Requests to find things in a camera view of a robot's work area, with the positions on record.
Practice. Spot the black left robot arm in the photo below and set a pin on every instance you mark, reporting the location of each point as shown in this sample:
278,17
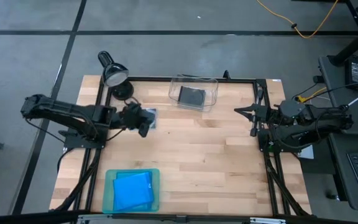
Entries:
67,113

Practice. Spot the white paper sheet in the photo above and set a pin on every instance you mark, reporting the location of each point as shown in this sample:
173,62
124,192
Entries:
307,153

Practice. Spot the black side desk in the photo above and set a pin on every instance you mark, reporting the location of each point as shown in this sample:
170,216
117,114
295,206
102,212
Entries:
337,84

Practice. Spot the clear black jewel case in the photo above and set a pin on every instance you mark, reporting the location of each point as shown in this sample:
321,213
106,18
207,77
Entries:
154,125
192,96

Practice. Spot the green plastic bin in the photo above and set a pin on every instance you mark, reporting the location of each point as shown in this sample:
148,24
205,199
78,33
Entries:
106,186

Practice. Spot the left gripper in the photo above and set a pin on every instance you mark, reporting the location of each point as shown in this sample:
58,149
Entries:
132,115

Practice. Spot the black aluminium table frame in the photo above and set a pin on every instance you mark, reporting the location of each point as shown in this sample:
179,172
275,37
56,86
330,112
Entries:
154,79

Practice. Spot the black frame clamp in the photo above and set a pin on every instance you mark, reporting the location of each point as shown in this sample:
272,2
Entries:
226,75

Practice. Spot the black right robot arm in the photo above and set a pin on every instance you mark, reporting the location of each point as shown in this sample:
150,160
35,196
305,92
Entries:
315,119

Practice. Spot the black desk lamp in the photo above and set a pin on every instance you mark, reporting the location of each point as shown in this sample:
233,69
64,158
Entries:
115,76

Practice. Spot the black power adapter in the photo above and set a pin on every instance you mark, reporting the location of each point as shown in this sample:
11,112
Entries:
356,73

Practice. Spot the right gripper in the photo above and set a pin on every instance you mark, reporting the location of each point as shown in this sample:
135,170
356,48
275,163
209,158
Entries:
267,114

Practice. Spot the black stand leg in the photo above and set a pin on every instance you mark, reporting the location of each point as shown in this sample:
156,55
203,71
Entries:
351,46

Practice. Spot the silver frame bracket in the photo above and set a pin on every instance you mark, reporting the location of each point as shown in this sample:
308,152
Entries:
267,221
92,217

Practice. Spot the clear plastic bin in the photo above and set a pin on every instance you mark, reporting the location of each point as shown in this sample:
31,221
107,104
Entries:
210,90

